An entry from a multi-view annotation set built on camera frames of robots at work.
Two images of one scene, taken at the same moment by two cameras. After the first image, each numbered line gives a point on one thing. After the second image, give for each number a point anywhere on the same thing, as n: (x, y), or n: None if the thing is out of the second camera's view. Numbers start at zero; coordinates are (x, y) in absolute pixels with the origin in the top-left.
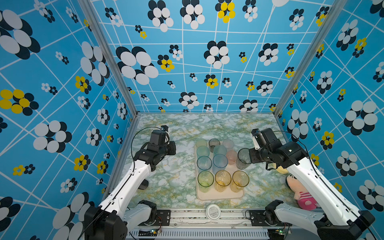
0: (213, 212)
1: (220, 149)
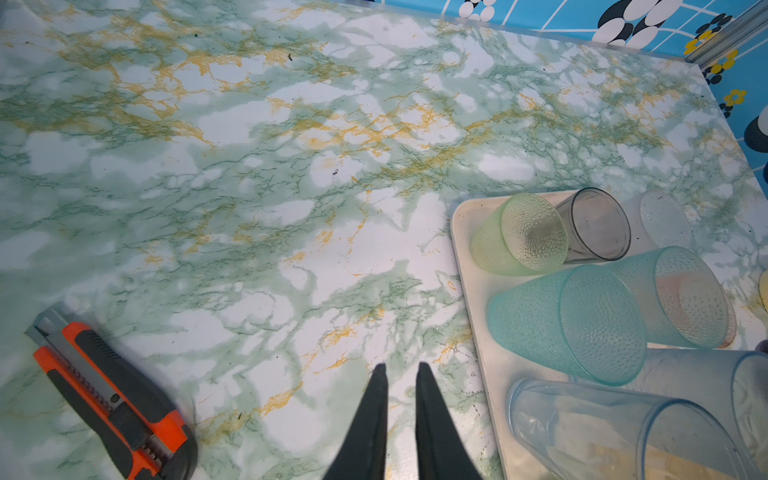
0: None
1: (684, 304)
